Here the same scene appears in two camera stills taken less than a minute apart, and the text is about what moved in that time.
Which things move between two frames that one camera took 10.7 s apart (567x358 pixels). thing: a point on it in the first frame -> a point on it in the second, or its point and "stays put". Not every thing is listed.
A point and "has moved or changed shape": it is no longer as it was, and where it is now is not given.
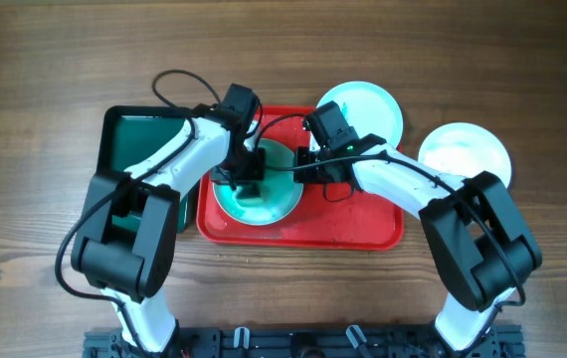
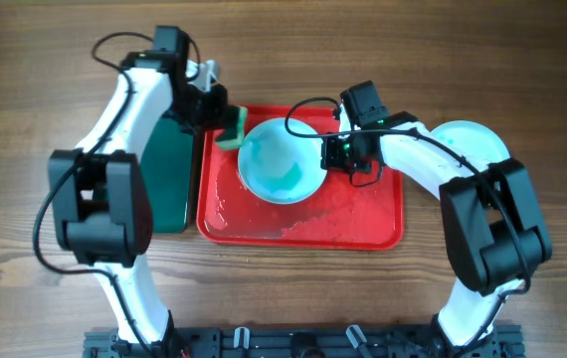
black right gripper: x=303 y=173 -> x=331 y=160
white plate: x=368 y=107 has moved or changed shape
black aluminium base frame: x=306 y=343 stays put
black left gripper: x=257 y=172 -> x=220 y=95
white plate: x=464 y=149 stays put
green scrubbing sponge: x=247 y=190 has moved or changed shape
